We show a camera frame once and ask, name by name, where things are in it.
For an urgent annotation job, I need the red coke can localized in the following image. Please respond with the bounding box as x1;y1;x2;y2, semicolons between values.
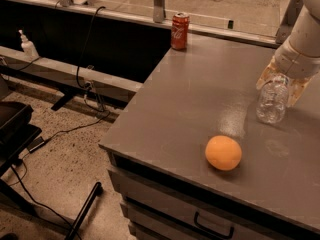
171;12;189;50

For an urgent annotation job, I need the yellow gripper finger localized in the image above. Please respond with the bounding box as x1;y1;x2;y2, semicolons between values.
287;77;312;107
256;57;281;90

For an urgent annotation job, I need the grey drawer cabinet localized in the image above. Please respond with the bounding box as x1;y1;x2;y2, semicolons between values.
107;152;320;240

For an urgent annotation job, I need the white pump dispenser bottle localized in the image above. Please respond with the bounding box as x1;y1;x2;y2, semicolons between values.
19;30;39;60

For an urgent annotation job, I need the black hanging power cable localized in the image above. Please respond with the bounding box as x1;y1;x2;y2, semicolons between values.
75;6;111;113

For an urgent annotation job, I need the metal corner bracket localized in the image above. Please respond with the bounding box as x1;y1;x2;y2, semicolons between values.
275;0;303;44

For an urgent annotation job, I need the metal glass post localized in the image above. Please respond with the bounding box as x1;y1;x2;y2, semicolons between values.
153;0;166;23

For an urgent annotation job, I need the orange fruit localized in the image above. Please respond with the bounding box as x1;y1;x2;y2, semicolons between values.
205;135;242;171

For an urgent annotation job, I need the black drawer handle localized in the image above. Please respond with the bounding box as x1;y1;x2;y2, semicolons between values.
193;211;235;240

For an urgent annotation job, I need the black chair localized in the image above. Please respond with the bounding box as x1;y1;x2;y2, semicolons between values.
0;75;104;240

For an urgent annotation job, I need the clear plastic water bottle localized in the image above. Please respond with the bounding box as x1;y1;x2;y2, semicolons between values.
256;74;289;124

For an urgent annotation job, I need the black floor cable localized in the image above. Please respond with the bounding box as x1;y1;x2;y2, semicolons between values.
8;110;111;240

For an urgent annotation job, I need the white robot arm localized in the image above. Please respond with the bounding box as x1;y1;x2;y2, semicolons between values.
256;0;320;107

